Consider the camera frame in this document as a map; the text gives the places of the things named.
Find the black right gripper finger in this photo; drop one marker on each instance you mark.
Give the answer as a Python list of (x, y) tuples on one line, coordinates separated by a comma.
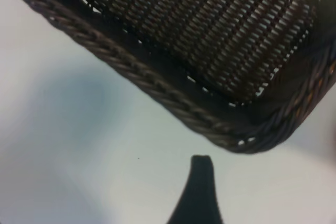
[(200, 195)]

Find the dark brown woven basket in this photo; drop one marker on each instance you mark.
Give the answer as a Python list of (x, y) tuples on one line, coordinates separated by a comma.
[(199, 37)]

